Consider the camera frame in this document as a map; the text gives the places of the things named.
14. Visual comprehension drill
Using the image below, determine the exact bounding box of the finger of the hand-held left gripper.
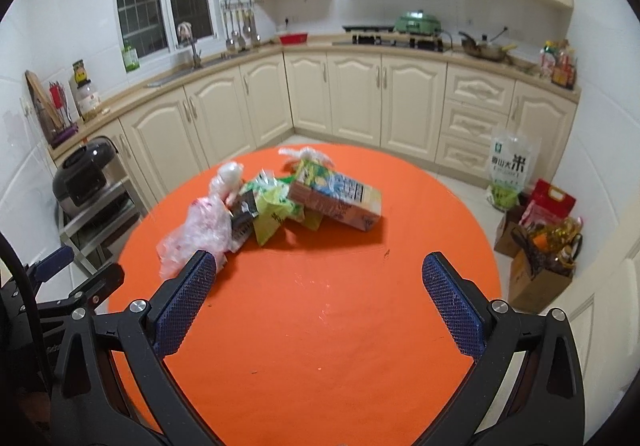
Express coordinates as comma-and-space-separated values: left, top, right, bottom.
25, 246, 76, 284
35, 262, 126, 322

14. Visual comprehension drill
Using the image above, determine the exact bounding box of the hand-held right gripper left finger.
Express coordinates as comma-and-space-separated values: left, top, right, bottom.
50, 250, 226, 446

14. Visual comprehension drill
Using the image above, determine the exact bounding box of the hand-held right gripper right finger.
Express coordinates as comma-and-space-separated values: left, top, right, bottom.
421, 251, 586, 446

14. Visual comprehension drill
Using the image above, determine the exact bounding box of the pinkish clear plastic bag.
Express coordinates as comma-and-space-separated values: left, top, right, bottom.
156, 193, 236, 277

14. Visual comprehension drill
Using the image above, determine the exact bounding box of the black packet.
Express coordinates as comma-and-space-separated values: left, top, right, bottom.
229, 191, 260, 252

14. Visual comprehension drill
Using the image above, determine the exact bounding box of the green wrapper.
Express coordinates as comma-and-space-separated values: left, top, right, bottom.
240, 170, 293, 207

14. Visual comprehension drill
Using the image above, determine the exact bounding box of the printed brown carton box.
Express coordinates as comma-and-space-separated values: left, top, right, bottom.
287, 160, 383, 232

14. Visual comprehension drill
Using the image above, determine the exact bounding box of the knotted clear plastic bag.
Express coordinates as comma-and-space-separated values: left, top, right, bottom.
278, 145, 333, 172

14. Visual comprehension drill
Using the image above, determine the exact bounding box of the metal shelf rack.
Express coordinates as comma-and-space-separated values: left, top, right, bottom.
60, 158, 151, 277

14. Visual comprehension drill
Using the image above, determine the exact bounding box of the black rice cooker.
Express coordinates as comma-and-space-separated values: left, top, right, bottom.
52, 136, 119, 217

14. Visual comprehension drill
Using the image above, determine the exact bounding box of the brown paper bag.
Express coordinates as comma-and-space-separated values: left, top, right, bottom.
509, 221, 583, 314

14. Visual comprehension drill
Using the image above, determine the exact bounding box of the small brown cardboard box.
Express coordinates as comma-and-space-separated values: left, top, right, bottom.
494, 205, 531, 257

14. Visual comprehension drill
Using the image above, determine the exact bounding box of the orange round table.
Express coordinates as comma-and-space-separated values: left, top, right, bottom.
107, 143, 502, 446

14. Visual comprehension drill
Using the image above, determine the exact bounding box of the purple rack with red utensils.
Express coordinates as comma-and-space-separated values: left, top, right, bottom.
48, 81, 81, 149

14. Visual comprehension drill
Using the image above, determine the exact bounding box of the yellow cooking oil bottle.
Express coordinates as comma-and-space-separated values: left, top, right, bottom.
542, 218, 583, 257

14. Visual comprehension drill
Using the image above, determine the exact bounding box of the red gift box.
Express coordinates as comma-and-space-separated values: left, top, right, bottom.
520, 178, 576, 227

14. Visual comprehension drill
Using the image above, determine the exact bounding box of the cream door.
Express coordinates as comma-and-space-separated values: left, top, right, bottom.
540, 136, 640, 427

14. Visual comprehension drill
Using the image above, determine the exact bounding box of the clear and green rice bag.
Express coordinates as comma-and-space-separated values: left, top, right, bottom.
487, 128, 541, 212

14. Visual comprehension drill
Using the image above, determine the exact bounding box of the wooden cutting board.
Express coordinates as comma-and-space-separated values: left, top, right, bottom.
25, 70, 58, 142

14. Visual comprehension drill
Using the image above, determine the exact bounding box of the large clear jar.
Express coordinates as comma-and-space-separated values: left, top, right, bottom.
74, 80, 102, 122

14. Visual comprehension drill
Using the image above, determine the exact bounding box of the green bottle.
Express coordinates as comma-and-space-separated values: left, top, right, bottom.
121, 40, 139, 73

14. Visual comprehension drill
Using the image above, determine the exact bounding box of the steel sink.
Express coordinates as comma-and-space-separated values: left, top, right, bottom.
146, 53, 236, 88

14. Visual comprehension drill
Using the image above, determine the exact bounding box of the cream base cabinet run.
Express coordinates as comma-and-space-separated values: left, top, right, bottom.
47, 33, 582, 222

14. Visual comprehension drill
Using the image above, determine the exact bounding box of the frying pan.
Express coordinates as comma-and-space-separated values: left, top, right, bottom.
459, 27, 518, 62

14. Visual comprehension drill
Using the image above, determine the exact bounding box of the cluster of condiment bottles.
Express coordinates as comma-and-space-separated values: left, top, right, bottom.
539, 40, 578, 88

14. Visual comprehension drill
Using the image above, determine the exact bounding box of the black gas stove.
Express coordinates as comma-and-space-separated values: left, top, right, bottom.
332, 24, 446, 52

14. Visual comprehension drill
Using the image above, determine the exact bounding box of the row of hanging metal utensils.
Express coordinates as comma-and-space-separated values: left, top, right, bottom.
221, 0, 261, 52

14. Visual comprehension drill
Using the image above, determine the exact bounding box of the green electric pot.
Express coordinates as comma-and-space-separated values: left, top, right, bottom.
395, 12, 444, 35

